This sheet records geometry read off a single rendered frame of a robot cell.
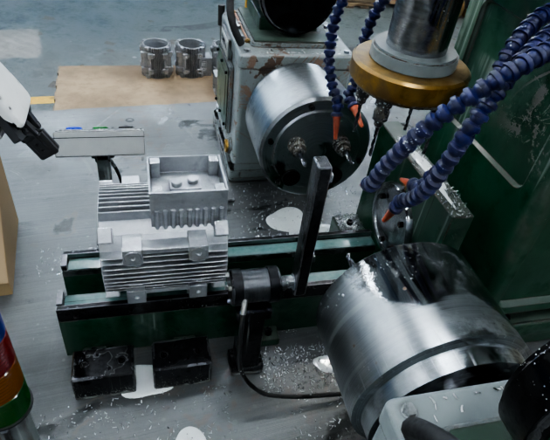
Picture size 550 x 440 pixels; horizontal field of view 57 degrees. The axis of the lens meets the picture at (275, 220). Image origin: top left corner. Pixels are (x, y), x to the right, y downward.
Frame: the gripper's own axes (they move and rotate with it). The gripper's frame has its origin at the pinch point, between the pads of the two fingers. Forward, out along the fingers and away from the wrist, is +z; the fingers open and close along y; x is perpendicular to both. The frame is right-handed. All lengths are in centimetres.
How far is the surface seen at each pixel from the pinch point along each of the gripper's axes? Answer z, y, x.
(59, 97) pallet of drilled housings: 73, -216, -73
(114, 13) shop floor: 98, -401, -54
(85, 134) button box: 9.8, -17.9, -0.5
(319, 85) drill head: 25, -20, 45
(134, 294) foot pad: 22.5, 15.7, 0.9
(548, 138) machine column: 27, 20, 69
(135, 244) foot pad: 14.4, 14.3, 6.6
